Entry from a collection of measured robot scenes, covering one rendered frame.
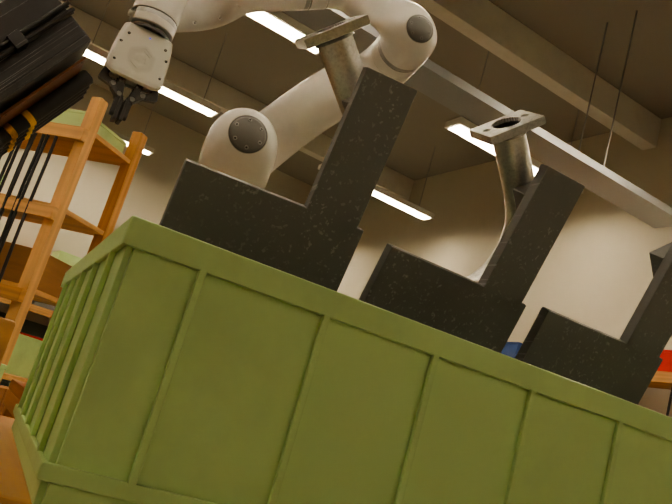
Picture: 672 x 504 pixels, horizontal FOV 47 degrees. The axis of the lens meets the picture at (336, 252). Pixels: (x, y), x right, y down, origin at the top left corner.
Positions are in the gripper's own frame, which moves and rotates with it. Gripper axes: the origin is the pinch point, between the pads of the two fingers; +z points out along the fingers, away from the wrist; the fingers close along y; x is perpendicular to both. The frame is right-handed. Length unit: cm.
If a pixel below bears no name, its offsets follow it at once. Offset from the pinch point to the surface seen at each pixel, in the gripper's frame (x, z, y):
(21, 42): 38.5, -17.7, -19.8
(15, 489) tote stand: -83, 51, -6
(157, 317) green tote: -88, 39, -2
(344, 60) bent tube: -81, 15, 7
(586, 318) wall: 403, -130, 498
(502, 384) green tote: -89, 36, 22
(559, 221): -82, 20, 30
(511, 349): 426, -81, 438
